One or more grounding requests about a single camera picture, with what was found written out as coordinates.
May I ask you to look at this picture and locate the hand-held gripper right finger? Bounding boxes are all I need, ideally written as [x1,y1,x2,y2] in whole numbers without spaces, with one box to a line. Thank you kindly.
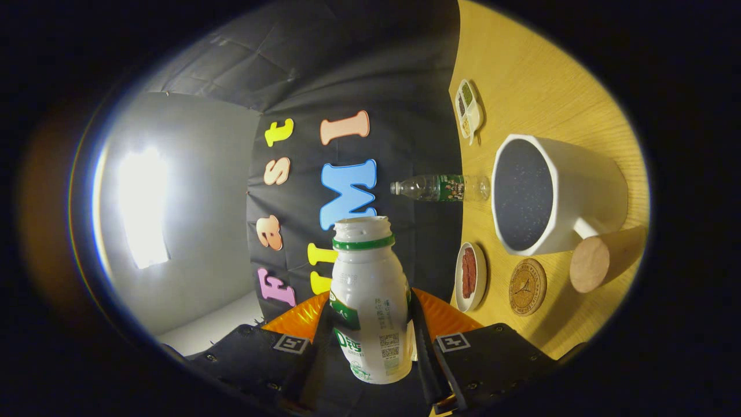
[410,288,559,413]

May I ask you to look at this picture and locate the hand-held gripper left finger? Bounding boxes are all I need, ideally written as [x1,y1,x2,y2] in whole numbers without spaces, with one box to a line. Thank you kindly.
[190,290,333,409]

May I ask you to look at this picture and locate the round cork coaster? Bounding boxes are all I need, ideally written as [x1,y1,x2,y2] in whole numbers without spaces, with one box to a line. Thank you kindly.
[509,258,548,317]

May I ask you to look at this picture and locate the white juice bottle green label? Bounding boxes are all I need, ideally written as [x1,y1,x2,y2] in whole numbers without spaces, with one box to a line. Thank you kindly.
[329,216,417,385]

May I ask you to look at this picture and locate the white cup wooden handle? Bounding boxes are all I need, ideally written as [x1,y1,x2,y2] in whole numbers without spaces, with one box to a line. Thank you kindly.
[491,134,647,294]

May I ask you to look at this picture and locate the clear plastic water bottle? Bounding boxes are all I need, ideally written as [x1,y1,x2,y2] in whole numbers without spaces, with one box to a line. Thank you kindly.
[390,174,491,203]

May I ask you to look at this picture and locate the round white plate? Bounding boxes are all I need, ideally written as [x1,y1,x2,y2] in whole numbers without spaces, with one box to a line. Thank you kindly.
[454,242,488,313]

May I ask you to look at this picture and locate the red sausage strips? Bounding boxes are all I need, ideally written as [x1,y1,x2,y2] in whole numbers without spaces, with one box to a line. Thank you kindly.
[461,248,478,299]

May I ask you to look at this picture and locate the bright ceiling light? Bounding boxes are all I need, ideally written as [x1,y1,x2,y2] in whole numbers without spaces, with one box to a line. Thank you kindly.
[118,146,170,270]

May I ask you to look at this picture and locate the white divided dish with grains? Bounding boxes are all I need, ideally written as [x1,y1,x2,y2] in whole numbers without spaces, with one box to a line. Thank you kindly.
[455,79,485,145]

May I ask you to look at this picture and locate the wooden table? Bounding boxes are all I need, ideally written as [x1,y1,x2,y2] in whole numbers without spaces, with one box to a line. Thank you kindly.
[449,0,650,361]

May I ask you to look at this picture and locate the black backdrop cloth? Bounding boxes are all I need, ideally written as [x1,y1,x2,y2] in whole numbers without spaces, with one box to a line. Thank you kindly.
[142,0,464,417]

